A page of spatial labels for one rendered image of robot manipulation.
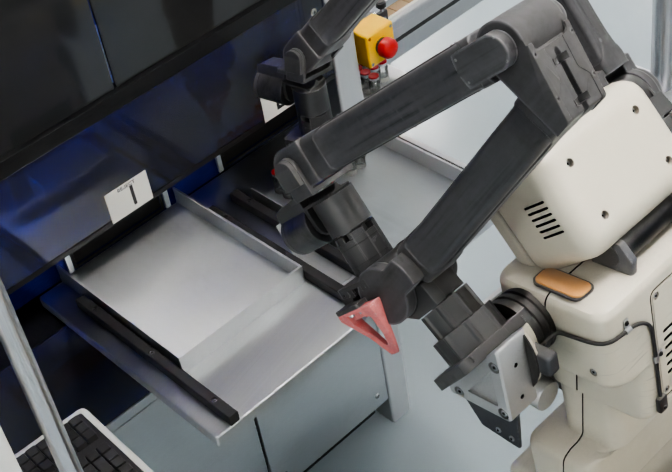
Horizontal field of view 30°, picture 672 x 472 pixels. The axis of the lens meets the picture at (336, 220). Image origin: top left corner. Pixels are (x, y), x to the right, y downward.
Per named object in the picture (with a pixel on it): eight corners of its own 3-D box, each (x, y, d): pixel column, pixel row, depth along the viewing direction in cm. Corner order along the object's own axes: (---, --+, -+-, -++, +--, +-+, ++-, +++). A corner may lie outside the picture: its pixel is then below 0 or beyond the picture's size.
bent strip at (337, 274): (281, 251, 212) (275, 225, 209) (294, 242, 214) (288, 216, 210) (339, 286, 204) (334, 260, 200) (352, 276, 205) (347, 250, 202)
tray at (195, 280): (61, 280, 215) (55, 265, 212) (178, 201, 227) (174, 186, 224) (183, 374, 194) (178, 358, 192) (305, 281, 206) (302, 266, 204)
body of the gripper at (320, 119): (305, 125, 216) (297, 90, 211) (355, 137, 211) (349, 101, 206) (284, 147, 212) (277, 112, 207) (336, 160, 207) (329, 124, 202)
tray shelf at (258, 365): (41, 305, 214) (37, 297, 212) (333, 105, 246) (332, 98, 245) (219, 446, 184) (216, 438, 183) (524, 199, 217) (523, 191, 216)
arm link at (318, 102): (311, 91, 200) (331, 72, 203) (277, 81, 203) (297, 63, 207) (318, 125, 204) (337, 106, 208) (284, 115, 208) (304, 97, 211)
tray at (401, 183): (254, 203, 223) (251, 188, 221) (357, 131, 235) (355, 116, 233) (391, 284, 203) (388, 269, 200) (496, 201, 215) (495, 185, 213)
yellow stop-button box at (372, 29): (344, 58, 241) (339, 26, 236) (370, 40, 244) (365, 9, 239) (371, 70, 236) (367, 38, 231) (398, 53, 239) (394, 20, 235)
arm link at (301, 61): (300, 52, 196) (332, 36, 203) (243, 38, 202) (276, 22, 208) (302, 122, 202) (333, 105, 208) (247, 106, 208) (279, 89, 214)
